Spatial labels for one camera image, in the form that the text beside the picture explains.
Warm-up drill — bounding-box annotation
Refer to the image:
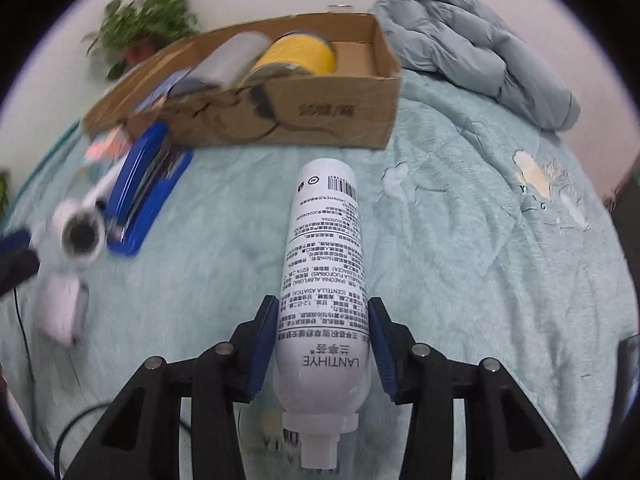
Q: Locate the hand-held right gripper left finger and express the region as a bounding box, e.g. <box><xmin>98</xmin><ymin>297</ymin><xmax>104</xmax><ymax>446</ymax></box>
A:
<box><xmin>62</xmin><ymin>295</ymin><xmax>280</xmax><ymax>480</ymax></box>

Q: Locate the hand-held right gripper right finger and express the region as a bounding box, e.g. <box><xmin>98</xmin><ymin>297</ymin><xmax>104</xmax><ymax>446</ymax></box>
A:
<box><xmin>367</xmin><ymin>297</ymin><xmax>581</xmax><ymax>480</ymax></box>

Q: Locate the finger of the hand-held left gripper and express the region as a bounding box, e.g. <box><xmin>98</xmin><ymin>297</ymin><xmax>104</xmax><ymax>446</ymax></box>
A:
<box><xmin>0</xmin><ymin>227</ymin><xmax>42</xmax><ymax>296</ymax></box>

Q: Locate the white handheld fan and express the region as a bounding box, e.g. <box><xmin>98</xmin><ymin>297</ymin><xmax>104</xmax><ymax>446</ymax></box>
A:
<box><xmin>30</xmin><ymin>157</ymin><xmax>131</xmax><ymax>266</ymax></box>

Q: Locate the white plastic spray bottle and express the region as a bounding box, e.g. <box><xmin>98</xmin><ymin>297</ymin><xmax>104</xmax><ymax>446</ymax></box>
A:
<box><xmin>272</xmin><ymin>158</ymin><xmax>373</xmax><ymax>468</ymax></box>

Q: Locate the large shallow cardboard box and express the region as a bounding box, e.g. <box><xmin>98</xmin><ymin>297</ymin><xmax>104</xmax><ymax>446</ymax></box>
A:
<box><xmin>82</xmin><ymin>11</ymin><xmax>403</xmax><ymax>150</ymax></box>

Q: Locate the white rectangular device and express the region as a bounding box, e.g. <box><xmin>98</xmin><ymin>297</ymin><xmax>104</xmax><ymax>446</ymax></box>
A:
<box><xmin>32</xmin><ymin>275</ymin><xmax>91</xmax><ymax>346</ymax></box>

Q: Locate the teal blanket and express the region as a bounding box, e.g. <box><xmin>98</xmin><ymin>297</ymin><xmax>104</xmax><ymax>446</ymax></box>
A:
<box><xmin>0</xmin><ymin>67</ymin><xmax>638</xmax><ymax>480</ymax></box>

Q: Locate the blue stapler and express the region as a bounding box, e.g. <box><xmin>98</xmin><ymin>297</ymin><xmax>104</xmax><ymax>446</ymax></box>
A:
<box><xmin>106</xmin><ymin>121</ymin><xmax>195</xmax><ymax>258</ymax></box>

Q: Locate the pastel puzzle cube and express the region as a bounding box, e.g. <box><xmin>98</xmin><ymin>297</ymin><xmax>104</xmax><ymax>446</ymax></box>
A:
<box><xmin>82</xmin><ymin>127</ymin><xmax>133</xmax><ymax>171</ymax></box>

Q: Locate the potted green plant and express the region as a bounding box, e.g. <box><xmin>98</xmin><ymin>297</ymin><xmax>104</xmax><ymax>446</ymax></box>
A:
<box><xmin>82</xmin><ymin>0</ymin><xmax>200</xmax><ymax>80</ymax></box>

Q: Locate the silver metal can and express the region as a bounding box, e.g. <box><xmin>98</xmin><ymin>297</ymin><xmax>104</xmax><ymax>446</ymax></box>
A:
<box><xmin>167</xmin><ymin>31</ymin><xmax>273</xmax><ymax>96</ymax></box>

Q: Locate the yellow label glass jar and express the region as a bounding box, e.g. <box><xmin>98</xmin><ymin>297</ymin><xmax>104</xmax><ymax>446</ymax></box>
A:
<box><xmin>242</xmin><ymin>31</ymin><xmax>337</xmax><ymax>86</ymax></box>

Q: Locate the light blue puffer jacket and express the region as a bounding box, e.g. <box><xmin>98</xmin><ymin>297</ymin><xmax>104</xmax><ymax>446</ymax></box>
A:
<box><xmin>372</xmin><ymin>0</ymin><xmax>582</xmax><ymax>132</ymax></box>

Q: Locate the black cable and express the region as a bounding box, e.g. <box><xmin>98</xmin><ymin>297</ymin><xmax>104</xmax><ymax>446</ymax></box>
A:
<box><xmin>12</xmin><ymin>282</ymin><xmax>193</xmax><ymax>480</ymax></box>

